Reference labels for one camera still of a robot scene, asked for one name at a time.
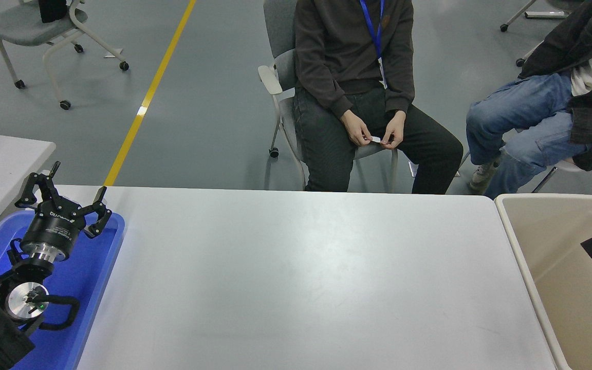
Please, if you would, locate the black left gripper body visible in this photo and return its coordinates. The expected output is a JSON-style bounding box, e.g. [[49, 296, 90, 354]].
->
[[21, 202, 87, 253]]

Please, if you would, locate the person's left hand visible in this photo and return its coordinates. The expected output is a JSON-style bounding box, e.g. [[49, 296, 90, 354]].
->
[[379, 110, 408, 150]]

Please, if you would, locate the person's right hand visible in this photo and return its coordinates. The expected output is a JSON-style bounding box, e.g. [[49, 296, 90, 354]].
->
[[340, 109, 374, 147]]

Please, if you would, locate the large beige plastic bin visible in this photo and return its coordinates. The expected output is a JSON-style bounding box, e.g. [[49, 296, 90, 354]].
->
[[495, 193, 592, 370]]

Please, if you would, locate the blue plastic tray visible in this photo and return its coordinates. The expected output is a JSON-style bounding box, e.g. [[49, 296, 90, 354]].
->
[[0, 211, 125, 370]]

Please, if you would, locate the white seat metal chair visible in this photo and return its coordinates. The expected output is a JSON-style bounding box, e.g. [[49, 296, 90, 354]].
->
[[453, 152, 592, 198]]

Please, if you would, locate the seated person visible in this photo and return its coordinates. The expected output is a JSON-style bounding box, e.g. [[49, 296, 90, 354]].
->
[[293, 0, 465, 195], [467, 0, 592, 200]]

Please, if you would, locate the black bag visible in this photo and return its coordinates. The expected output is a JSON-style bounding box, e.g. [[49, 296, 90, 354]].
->
[[38, 0, 69, 24]]

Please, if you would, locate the grey chair on castors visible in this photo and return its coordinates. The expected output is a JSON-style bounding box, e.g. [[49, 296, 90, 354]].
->
[[499, 0, 584, 67]]

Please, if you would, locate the grey chair with white armrest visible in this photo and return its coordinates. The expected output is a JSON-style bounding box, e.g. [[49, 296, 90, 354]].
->
[[258, 0, 399, 193]]

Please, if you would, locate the grey chair with cream frame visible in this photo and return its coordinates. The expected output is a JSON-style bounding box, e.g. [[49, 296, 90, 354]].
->
[[0, 0, 130, 110]]

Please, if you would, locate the blue lanyard with badge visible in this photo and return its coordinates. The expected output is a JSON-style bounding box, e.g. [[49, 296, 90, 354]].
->
[[359, 0, 388, 89]]

